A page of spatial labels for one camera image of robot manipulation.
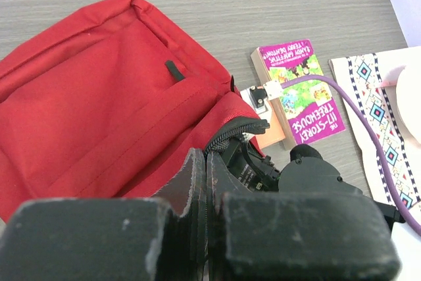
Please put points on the tan leather wallet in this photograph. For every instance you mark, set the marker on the tan leather wallet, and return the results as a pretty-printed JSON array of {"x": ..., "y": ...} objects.
[{"x": 274, "y": 133}]

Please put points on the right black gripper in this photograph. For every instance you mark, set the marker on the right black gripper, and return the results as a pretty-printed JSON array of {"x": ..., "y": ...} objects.
[{"x": 255, "y": 171}]

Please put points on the purple cover book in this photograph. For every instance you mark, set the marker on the purple cover book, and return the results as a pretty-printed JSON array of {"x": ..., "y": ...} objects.
[{"x": 306, "y": 111}]

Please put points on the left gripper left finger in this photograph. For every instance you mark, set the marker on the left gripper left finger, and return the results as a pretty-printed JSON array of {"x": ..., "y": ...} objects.
[{"x": 156, "y": 238}]

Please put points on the red backpack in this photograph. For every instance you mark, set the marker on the red backpack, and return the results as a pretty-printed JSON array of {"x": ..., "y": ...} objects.
[{"x": 107, "y": 103}]

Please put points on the patterned cloth placemat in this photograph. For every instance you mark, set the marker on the patterned cloth placemat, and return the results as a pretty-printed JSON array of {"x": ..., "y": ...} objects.
[{"x": 360, "y": 77}]

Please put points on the white paper plate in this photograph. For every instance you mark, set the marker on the white paper plate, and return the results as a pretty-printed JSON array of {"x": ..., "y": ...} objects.
[{"x": 408, "y": 100}]

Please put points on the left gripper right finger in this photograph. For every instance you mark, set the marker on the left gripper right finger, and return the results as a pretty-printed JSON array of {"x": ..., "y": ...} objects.
[{"x": 314, "y": 228}]

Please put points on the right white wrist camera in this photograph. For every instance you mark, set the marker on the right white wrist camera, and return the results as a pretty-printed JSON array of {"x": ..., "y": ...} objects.
[{"x": 258, "y": 97}]

